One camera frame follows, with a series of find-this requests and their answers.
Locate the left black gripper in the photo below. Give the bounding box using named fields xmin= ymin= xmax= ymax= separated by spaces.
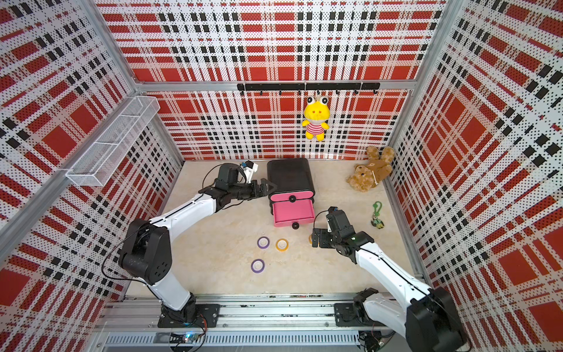
xmin=229 ymin=179 xmax=278 ymax=200

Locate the black pink drawer cabinet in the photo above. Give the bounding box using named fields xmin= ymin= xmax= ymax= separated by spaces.
xmin=267 ymin=158 xmax=315 ymax=230

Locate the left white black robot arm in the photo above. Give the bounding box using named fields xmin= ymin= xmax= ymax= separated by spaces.
xmin=118 ymin=161 xmax=277 ymax=326

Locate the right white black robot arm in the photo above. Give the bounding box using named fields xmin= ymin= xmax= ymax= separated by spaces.
xmin=312 ymin=207 xmax=472 ymax=351

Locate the purple tape roll upper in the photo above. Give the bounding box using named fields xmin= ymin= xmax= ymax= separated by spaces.
xmin=257 ymin=236 xmax=271 ymax=249

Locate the purple tape roll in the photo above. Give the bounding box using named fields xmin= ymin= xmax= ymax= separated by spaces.
xmin=251 ymin=259 xmax=265 ymax=274
xmin=257 ymin=236 xmax=271 ymax=249

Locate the purple tape roll lower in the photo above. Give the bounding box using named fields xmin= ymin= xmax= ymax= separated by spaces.
xmin=251 ymin=259 xmax=265 ymax=274

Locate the brown teddy bear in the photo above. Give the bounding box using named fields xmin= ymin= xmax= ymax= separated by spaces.
xmin=346 ymin=146 xmax=395 ymax=192

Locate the yellow frog plush toy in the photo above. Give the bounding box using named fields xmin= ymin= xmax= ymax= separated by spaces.
xmin=302 ymin=96 xmax=330 ymax=142

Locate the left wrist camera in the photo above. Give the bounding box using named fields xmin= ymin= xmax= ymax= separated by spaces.
xmin=240 ymin=161 xmax=259 ymax=183

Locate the green keychain toy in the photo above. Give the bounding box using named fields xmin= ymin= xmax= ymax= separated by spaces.
xmin=371 ymin=201 xmax=385 ymax=229

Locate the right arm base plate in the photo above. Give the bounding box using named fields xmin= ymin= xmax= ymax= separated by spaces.
xmin=334 ymin=303 xmax=370 ymax=327

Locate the aluminium front rail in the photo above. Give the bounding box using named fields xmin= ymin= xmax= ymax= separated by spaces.
xmin=94 ymin=293 xmax=460 ymax=348

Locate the black hook rail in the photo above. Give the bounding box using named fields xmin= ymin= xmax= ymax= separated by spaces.
xmin=237 ymin=82 xmax=381 ymax=93

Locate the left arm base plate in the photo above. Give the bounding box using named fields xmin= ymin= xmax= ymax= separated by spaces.
xmin=158 ymin=304 xmax=221 ymax=329

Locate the white wire mesh shelf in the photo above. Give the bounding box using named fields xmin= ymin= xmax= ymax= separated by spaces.
xmin=66 ymin=95 xmax=159 ymax=187

